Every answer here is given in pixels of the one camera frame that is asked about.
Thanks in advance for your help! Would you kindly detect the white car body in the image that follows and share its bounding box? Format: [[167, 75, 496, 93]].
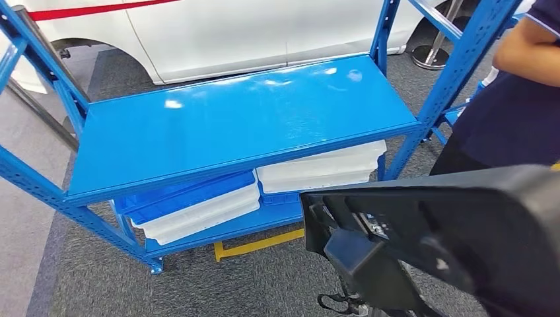
[[0, 0, 467, 95]]

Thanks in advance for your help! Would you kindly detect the white plastic tray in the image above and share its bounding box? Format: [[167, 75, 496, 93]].
[[256, 139, 388, 195], [130, 181, 262, 247]]

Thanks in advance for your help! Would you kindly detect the yellow floor tape square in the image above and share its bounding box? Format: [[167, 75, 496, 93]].
[[213, 227, 306, 264]]

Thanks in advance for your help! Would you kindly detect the black plastic plate frame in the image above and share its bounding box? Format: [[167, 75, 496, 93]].
[[299, 164, 560, 317]]

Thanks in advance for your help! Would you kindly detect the chrome stanchion post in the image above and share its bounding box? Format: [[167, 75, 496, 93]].
[[6, 79, 81, 154], [11, 4, 90, 110], [411, 0, 465, 71]]

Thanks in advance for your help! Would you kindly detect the person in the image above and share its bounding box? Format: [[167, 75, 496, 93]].
[[431, 0, 560, 176]]

